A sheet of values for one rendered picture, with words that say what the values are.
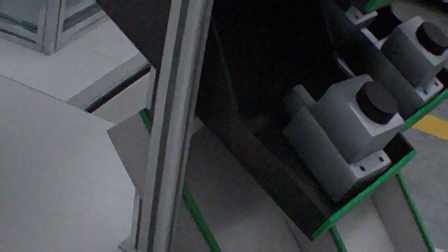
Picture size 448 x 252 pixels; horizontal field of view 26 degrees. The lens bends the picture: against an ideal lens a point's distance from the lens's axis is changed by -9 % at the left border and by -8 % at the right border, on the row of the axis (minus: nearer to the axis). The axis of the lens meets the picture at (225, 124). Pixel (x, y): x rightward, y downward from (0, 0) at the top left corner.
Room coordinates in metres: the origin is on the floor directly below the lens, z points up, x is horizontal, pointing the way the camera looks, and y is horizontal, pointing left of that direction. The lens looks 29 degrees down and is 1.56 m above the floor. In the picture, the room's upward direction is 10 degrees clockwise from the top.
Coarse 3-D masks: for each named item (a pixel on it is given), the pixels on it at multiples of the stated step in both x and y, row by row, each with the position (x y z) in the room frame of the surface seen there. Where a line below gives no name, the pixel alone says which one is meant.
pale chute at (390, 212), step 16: (400, 176) 0.80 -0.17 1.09; (384, 192) 0.80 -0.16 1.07; (400, 192) 0.80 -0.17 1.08; (368, 208) 0.80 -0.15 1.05; (384, 208) 0.80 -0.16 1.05; (400, 208) 0.79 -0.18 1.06; (416, 208) 0.79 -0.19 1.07; (336, 224) 0.75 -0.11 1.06; (352, 224) 0.77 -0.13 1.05; (368, 224) 0.78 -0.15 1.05; (384, 224) 0.80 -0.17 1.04; (400, 224) 0.79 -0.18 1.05; (416, 224) 0.78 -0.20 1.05; (352, 240) 0.75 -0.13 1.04; (368, 240) 0.77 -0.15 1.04; (384, 240) 0.79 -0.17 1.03; (400, 240) 0.79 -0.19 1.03; (416, 240) 0.78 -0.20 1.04
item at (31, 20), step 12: (12, 0) 1.43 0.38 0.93; (24, 0) 1.42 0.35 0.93; (36, 0) 1.41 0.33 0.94; (72, 0) 1.45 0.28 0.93; (84, 0) 1.49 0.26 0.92; (12, 12) 1.43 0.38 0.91; (24, 12) 1.42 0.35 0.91; (36, 12) 1.41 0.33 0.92; (72, 12) 1.45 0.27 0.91; (84, 12) 1.49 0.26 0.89; (24, 24) 1.42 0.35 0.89; (36, 24) 1.41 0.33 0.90
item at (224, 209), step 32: (128, 128) 0.62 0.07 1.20; (128, 160) 0.62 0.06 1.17; (192, 160) 0.67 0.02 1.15; (224, 160) 0.69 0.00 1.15; (192, 192) 0.65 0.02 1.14; (224, 192) 0.67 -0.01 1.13; (256, 192) 0.69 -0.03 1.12; (192, 224) 0.59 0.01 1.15; (224, 224) 0.64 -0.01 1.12; (256, 224) 0.67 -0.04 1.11; (288, 224) 0.69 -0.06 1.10
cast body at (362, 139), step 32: (288, 96) 0.63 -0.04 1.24; (352, 96) 0.59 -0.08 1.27; (384, 96) 0.59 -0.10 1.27; (288, 128) 0.61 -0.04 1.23; (320, 128) 0.59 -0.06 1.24; (352, 128) 0.58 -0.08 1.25; (384, 128) 0.58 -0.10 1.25; (320, 160) 0.59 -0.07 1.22; (352, 160) 0.57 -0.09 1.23; (384, 160) 0.60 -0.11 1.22; (352, 192) 0.58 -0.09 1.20
